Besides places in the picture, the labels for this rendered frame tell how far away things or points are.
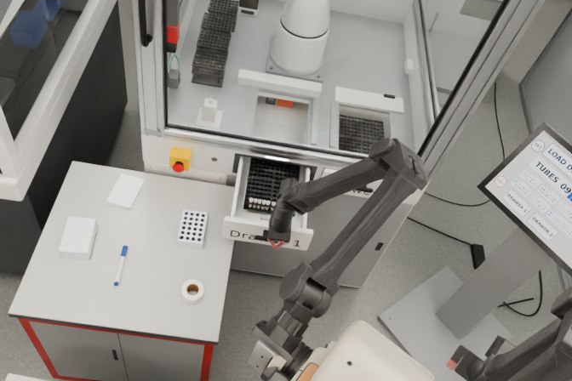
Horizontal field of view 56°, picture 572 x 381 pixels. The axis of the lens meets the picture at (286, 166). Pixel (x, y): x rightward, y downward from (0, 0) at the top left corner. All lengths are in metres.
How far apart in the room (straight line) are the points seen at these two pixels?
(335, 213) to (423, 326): 0.86
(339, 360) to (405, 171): 0.41
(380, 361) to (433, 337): 1.65
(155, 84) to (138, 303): 0.67
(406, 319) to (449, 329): 0.21
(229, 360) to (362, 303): 0.70
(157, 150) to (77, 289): 0.53
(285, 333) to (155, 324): 0.60
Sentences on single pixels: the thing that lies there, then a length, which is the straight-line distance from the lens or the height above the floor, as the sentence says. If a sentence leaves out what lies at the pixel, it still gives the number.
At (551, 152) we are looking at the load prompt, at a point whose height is 1.15.
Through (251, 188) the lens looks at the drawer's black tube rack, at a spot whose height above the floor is 0.87.
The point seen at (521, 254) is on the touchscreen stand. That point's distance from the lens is 2.21.
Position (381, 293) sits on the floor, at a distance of 2.77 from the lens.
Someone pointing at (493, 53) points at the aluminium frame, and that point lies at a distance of 1.58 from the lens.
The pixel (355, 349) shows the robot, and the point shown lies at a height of 1.39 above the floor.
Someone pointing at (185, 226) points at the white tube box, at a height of 0.80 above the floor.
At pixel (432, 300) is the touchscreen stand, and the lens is 2.81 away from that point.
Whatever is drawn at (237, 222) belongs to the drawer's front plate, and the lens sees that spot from 1.71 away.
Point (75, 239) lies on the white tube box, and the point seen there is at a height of 0.81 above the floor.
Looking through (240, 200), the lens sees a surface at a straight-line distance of 1.86.
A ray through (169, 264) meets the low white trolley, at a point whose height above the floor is 0.76.
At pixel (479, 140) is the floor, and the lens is 3.66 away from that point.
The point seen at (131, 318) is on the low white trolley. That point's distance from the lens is 1.75.
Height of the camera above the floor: 2.37
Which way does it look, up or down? 51 degrees down
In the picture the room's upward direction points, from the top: 15 degrees clockwise
